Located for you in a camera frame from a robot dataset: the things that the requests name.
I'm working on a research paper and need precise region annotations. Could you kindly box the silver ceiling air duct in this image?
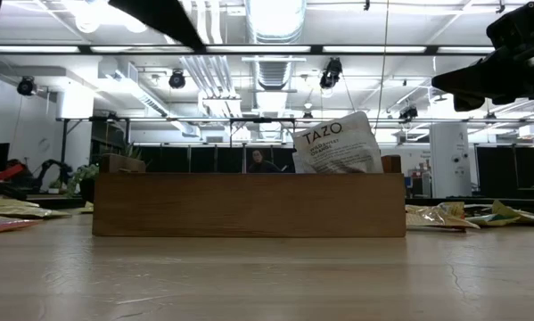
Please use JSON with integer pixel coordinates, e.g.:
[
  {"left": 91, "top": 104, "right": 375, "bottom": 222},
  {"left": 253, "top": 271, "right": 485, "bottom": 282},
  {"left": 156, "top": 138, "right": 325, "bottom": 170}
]
[{"left": 243, "top": 0, "right": 308, "bottom": 45}]

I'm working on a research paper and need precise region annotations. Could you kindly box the black background scaffold rail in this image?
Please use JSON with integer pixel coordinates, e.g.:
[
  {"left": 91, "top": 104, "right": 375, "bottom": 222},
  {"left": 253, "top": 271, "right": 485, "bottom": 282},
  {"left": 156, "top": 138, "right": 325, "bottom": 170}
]
[{"left": 55, "top": 115, "right": 534, "bottom": 152}]

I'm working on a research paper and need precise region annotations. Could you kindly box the small potted succulent plant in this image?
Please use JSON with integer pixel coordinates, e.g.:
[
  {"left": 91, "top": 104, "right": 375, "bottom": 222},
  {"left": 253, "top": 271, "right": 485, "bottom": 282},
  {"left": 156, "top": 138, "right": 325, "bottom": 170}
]
[{"left": 65, "top": 141, "right": 145, "bottom": 205}]

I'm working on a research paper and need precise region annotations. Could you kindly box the black horizontal crossbar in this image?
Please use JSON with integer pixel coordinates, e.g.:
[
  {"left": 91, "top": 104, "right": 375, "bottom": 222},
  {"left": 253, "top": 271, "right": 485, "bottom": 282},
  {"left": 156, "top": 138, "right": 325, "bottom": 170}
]
[{"left": 0, "top": 43, "right": 497, "bottom": 57}]

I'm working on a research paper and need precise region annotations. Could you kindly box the red background object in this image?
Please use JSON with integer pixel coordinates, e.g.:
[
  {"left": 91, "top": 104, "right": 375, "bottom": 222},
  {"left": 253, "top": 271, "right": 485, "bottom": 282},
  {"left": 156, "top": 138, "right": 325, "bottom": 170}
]
[{"left": 0, "top": 162, "right": 28, "bottom": 183}]

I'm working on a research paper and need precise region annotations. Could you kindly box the person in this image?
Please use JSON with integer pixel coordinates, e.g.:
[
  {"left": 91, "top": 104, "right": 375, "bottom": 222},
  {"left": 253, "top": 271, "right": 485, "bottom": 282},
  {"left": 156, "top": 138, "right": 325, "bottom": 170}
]
[{"left": 247, "top": 149, "right": 282, "bottom": 174}]

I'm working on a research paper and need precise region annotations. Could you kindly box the wooden three-compartment tray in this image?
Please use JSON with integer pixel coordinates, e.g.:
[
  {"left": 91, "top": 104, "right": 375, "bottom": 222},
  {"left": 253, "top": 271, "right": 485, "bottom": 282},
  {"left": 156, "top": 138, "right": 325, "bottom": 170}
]
[{"left": 91, "top": 153, "right": 407, "bottom": 239}]

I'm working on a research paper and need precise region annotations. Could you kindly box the white pillar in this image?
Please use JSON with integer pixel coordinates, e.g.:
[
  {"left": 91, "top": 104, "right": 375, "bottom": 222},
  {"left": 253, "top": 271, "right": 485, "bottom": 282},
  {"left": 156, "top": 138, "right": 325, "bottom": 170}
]
[{"left": 429, "top": 122, "right": 472, "bottom": 199}]

